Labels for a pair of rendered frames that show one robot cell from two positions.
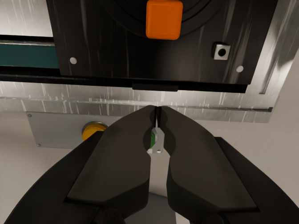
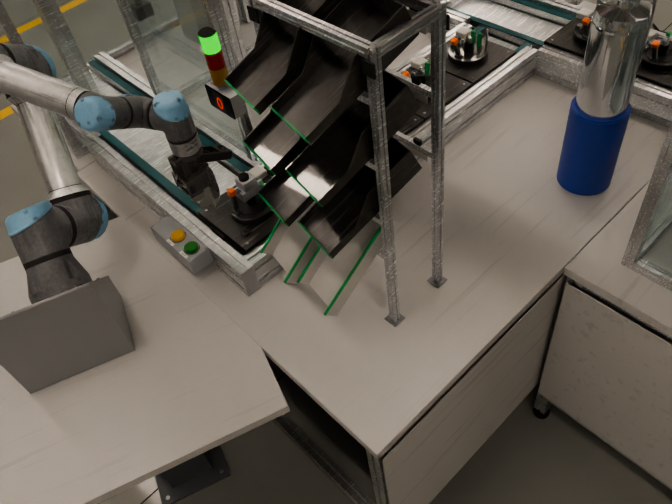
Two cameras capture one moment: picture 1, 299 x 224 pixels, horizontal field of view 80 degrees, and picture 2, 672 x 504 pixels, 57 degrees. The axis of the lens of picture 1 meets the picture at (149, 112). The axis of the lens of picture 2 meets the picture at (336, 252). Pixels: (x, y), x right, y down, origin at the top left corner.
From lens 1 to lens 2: 1.69 m
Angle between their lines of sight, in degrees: 62
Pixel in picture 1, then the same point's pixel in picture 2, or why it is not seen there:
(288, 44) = not seen: hidden behind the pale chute
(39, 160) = (111, 259)
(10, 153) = (106, 245)
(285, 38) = not seen: hidden behind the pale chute
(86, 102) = (191, 225)
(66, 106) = (184, 221)
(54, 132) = (166, 226)
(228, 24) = (254, 229)
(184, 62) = (234, 230)
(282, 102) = (265, 316)
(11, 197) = not seen: hidden behind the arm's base
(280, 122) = (255, 329)
